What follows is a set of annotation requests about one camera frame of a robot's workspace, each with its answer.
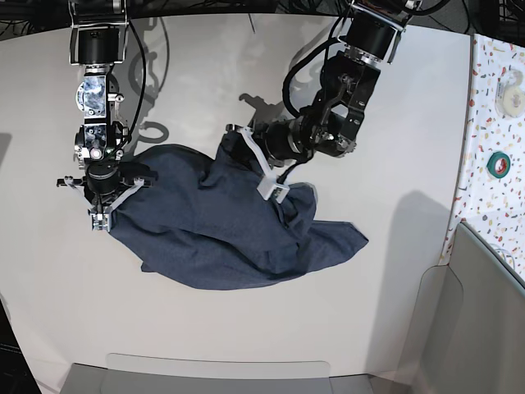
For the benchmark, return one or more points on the grey chair right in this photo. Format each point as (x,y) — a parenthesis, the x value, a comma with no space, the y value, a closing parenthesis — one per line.
(467,330)

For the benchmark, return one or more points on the grey chair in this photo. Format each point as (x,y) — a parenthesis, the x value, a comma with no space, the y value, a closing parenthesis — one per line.
(467,330)
(142,374)

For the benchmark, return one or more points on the clear tape roll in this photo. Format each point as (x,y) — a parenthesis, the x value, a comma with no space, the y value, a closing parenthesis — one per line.
(509,97)

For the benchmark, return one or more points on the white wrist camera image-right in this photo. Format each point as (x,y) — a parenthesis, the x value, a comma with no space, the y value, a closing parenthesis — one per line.
(270,188)

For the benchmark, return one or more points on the terrazzo patterned side surface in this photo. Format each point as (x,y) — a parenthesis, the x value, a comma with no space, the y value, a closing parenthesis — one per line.
(494,208)

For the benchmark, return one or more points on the grey chair bottom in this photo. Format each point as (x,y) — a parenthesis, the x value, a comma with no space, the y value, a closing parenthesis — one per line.
(142,374)

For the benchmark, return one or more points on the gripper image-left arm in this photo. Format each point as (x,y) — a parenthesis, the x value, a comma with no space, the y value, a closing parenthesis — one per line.
(105,185)

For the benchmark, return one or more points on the dark blue t-shirt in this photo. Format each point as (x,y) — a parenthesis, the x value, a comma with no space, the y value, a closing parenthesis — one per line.
(203,223)

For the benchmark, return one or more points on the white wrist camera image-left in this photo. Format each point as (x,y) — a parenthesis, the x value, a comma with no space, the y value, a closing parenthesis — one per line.
(101,221)

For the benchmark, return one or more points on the green tape roll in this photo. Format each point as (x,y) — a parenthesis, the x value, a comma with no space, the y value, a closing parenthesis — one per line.
(498,165)

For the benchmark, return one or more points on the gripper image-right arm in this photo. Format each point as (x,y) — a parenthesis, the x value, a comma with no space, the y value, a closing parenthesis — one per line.
(280,142)

